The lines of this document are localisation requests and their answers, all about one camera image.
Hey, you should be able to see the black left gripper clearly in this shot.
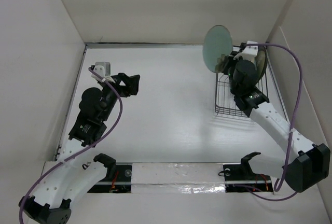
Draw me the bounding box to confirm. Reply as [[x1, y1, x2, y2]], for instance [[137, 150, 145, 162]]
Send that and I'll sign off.
[[98, 73, 139, 122]]

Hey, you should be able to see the teal round flower plate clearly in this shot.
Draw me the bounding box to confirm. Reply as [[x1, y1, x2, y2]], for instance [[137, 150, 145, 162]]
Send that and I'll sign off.
[[203, 25, 233, 73]]

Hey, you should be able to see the grey rimmed cream round plate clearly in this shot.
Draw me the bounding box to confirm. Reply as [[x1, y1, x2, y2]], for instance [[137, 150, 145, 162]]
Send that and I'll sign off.
[[255, 46, 268, 81]]

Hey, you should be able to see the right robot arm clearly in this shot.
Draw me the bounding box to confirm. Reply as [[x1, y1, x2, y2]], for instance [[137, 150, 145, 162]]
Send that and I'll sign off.
[[216, 55, 330, 193]]

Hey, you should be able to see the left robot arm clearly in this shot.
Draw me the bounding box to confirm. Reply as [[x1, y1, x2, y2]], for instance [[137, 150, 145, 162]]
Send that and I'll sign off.
[[19, 72, 140, 223]]

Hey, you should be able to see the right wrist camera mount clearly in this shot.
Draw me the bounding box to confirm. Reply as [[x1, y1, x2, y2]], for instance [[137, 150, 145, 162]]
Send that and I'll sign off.
[[234, 41, 258, 63]]

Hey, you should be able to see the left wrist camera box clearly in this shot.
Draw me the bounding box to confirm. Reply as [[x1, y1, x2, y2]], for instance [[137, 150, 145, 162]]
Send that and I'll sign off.
[[91, 62, 111, 77]]

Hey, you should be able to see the black wire dish rack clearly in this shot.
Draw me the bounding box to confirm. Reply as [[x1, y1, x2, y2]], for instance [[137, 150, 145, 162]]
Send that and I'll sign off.
[[214, 45, 269, 118]]

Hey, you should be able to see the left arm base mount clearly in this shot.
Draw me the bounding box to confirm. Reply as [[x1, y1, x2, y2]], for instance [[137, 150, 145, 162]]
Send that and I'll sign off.
[[88, 163, 132, 193]]

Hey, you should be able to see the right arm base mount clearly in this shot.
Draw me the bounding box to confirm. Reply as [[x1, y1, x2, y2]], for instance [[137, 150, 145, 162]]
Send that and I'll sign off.
[[218, 152, 273, 193]]

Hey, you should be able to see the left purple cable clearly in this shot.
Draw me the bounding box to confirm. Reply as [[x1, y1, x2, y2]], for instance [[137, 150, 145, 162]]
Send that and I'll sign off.
[[18, 67, 124, 224]]

